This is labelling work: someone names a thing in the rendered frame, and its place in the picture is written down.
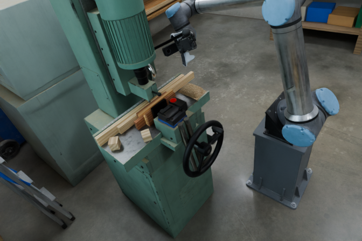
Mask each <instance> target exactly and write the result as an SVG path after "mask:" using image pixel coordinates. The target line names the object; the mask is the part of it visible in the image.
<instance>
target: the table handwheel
mask: <svg viewBox="0 0 362 241"><path fill-rule="evenodd" d="M211 126H216V127H219V128H221V129H223V126H222V124H221V123H220V122H219V121H217V120H210V121H207V122H205V123H204V124H202V125H201V126H200V127H199V128H198V129H197V130H196V131H195V133H194V134H193V135H192V137H191V138H189V139H188V140H189V142H188V144H187V146H186V149H185V152H184V156H183V170H184V172H185V174H186V175H187V176H189V177H191V178H196V177H198V176H200V175H202V174H204V173H205V172H206V171H207V170H208V169H209V168H210V167H211V165H212V164H213V163H214V161H215V159H216V158H217V156H218V154H219V152H220V149H221V146H222V142H223V139H224V134H219V133H217V134H216V135H215V137H214V138H213V139H212V140H210V141H209V142H208V143H206V142H204V141H203V142H199V141H197V140H198V138H199V137H200V135H201V134H202V133H203V132H204V131H205V130H206V129H208V128H209V127H211ZM216 139H218V140H217V144H216V146H215V149H214V151H213V153H212V155H211V157H210V158H209V160H208V161H207V163H206V164H205V165H204V166H203V167H202V163H203V160H204V157H206V156H208V155H210V153H211V151H212V146H211V145H212V144H213V143H214V141H215V140H216ZM193 147H194V148H196V149H197V152H198V153H199V154H201V157H200V161H199V165H198V169H197V171H194V172H193V171H191V170H190V168H189V159H190V155H191V152H192V149H193Z"/></svg>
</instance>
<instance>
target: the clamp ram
mask: <svg viewBox="0 0 362 241"><path fill-rule="evenodd" d="M166 106H167V102H166V99H162V100H161V101H159V102H158V103H157V104H156V105H154V106H153V107H152V108H151V112H152V115H153V118H154V119H155V118H156V117H157V116H158V115H157V114H158V113H159V112H160V111H161V110H163V109H164V108H165V107H166Z"/></svg>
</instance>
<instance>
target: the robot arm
mask: <svg viewBox="0 0 362 241"><path fill-rule="evenodd" d="M305 1H306V0H185V1H184V2H182V3H179V2H177V3H176V4H174V5H173V6H171V7H170V8H168V9H167V10H166V12H165V13H166V15H167V18H168V19H169V21H170V23H171V25H172V26H173V28H174V30H175V31H176V33H172V34H171V36H170V38H173V37H175V36H177V35H179V34H180V33H182V30H183V29H184V28H188V29H189V30H190V32H191V33H190V35H189V36H188V37H185V36H182V37H180V38H178V39H176V40H174V42H173V43H171V44H169V45H167V46H165V47H163V48H162V51H163V53H164V55H165V56H170V55H172V54H174V53H176V52H178V51H179V52H180V54H181V57H182V62H183V65H184V66H185V67H186V66H187V63H188V62H190V61H191V60H193V59H194V55H189V52H186V51H191V50H193V49H196V48H197V44H196V42H195V41H196V31H195V29H194V28H193V27H192V26H191V24H190V22H189V20H188V19H189V18H190V17H192V16H193V15H196V14H201V13H207V12H216V11H225V10H233V9H242V8H251V7H256V6H262V15H263V18H264V20H265V21H266V22H268V24H270V28H271V30H272V33H273V38H274V44H275V49H276V55H277V60H278V63H279V69H280V74H281V79H282V84H283V90H284V95H285V99H283V100H281V101H280V102H279V103H278V105H277V115H278V117H279V120H280V122H281V123H282V125H283V126H284V127H283V129H282V134H283V137H284V138H285V139H286V140H287V141H288V142H290V143H292V144H293V145H296V146H299V147H308V146H311V145H312V144H313V143H314V141H315V140H316V138H317V136H318V134H319V132H320V130H321V129H322V127H323V125H324V123H325V121H326V119H327V118H328V117H329V116H334V115H335V114H337V113H338V112H339V103H338V100H337V98H336V96H335V95H334V93H333V92H332V91H330V90H329V89H327V88H320V89H316V90H314V91H311V88H310V80H309V72H308V64H307V57H306V52H305V44H304V36H303V29H302V15H301V6H302V5H303V4H304V3H305ZM194 47H195V48H194Z"/></svg>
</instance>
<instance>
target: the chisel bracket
mask: <svg viewBox="0 0 362 241"><path fill-rule="evenodd" d="M128 84H129V88H130V91H131V93H133V94H135V95H137V96H139V97H141V98H143V99H145V100H147V101H150V100H151V99H152V98H154V97H155V96H156V95H157V94H154V93H152V91H155V92H157V93H158V89H157V85H156V83H155V82H154V81H151V80H149V82H148V83H147V84H145V85H139V84H138V80H137V78H136V77H134V78H132V79H131V80H129V81H128Z"/></svg>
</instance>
